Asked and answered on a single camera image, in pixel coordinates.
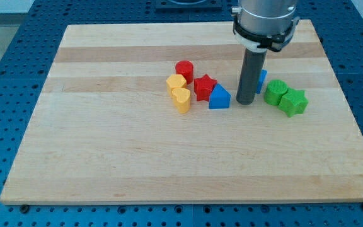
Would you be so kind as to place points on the yellow heart block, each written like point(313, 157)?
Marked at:
point(181, 99)

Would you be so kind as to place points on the yellow hexagon block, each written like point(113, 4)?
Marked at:
point(175, 81)

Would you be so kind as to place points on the red cylinder block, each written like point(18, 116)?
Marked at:
point(186, 69)

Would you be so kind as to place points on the wooden board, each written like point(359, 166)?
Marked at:
point(105, 130)

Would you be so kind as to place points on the green cylinder block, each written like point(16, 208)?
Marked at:
point(274, 92)

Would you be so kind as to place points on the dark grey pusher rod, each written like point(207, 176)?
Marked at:
point(250, 74)

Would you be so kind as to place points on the green star block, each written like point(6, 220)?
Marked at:
point(293, 102)

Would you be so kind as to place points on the blue cube block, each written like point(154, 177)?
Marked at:
point(261, 80)

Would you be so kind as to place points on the blue triangle block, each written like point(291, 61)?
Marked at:
point(219, 98)

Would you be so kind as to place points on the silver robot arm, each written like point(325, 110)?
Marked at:
point(260, 25)

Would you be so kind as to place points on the red star block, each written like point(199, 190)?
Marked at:
point(203, 87)

